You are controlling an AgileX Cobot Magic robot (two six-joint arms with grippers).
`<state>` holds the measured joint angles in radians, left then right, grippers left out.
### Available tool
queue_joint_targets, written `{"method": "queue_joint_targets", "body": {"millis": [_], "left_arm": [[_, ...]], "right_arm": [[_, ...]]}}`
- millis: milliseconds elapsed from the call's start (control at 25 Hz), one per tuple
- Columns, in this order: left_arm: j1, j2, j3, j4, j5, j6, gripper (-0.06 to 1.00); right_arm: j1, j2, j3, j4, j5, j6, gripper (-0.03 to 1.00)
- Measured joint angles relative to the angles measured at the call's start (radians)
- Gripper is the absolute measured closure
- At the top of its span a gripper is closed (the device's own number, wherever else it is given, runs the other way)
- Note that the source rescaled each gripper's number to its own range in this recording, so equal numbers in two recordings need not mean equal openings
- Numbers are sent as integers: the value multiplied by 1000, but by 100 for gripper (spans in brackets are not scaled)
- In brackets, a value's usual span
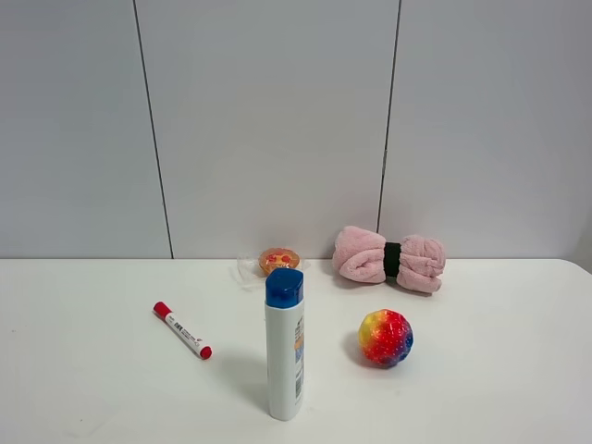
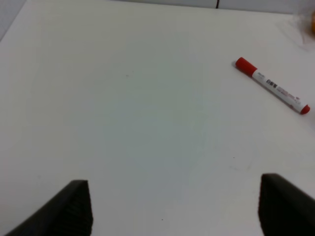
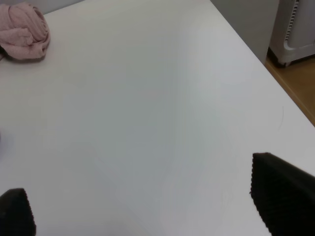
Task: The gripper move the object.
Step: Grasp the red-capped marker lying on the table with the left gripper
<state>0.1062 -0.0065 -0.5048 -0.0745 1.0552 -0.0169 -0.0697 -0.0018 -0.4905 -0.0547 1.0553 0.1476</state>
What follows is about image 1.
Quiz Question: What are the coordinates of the red and white marker pen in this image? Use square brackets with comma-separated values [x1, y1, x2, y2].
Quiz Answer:
[153, 302, 213, 361]

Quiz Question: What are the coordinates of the wrapped orange cupcake toy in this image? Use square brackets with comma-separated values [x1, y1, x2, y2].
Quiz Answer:
[230, 247, 310, 291]

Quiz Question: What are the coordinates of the white bottle with blue cap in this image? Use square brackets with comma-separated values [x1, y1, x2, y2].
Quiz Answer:
[265, 268, 304, 421]

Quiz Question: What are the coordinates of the rolled pink towel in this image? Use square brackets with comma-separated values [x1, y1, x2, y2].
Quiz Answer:
[332, 226, 446, 294]

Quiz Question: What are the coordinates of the black band around towel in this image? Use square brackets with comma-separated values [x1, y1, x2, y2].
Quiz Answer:
[383, 241, 401, 278]

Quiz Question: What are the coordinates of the rainbow coloured spiky ball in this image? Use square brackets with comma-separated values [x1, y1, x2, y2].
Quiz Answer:
[357, 309, 414, 368]

